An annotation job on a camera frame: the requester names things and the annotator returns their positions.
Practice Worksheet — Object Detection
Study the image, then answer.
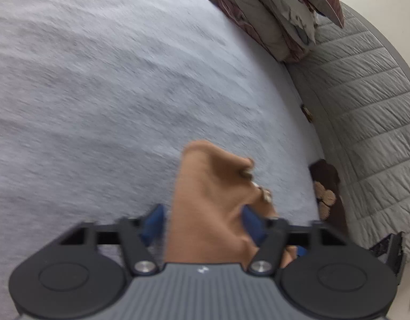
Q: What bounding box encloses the brown long-sleeve sweater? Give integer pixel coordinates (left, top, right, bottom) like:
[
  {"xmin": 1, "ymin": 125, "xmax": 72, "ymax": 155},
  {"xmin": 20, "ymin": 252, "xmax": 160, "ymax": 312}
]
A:
[{"xmin": 164, "ymin": 140, "xmax": 278, "ymax": 268}]

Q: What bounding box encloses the dark brown flower cushion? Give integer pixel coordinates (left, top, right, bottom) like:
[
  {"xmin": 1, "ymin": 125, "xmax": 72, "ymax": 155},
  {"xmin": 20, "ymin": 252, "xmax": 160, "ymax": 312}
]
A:
[{"xmin": 309, "ymin": 159, "xmax": 349, "ymax": 236}]

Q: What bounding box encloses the grey fleece bed blanket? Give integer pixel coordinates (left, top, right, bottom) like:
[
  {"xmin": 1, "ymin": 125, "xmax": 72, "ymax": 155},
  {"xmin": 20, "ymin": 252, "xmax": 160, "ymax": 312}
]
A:
[{"xmin": 0, "ymin": 0, "xmax": 322, "ymax": 319}]

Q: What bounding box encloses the grey quilted headboard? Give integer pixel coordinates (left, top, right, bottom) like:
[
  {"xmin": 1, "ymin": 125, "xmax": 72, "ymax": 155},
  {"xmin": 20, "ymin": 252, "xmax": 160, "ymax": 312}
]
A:
[{"xmin": 287, "ymin": 6, "xmax": 410, "ymax": 259}]

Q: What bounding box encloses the folded floral quilt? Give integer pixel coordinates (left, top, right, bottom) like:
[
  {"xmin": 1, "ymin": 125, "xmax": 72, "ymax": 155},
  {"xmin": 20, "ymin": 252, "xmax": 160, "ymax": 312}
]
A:
[{"xmin": 209, "ymin": 0, "xmax": 316, "ymax": 62}]

